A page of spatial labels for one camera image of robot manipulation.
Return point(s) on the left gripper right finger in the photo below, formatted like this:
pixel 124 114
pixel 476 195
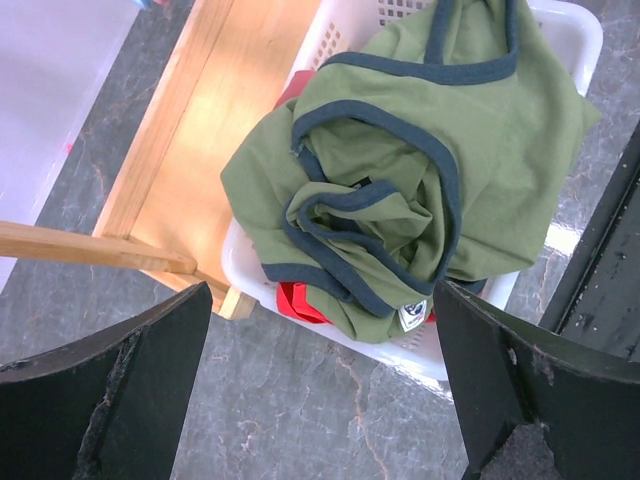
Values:
pixel 505 372

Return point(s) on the wooden clothes rack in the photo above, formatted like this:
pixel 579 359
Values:
pixel 167 214

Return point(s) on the green printed tank top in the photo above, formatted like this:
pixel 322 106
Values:
pixel 436 152

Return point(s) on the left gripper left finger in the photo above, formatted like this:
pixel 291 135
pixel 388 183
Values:
pixel 111 405

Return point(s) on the light blue hanger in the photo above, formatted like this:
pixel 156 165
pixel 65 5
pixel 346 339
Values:
pixel 144 3

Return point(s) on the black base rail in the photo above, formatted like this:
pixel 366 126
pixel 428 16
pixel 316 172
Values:
pixel 596 303

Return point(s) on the red tank top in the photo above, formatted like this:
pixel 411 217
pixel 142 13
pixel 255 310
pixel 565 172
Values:
pixel 291 298

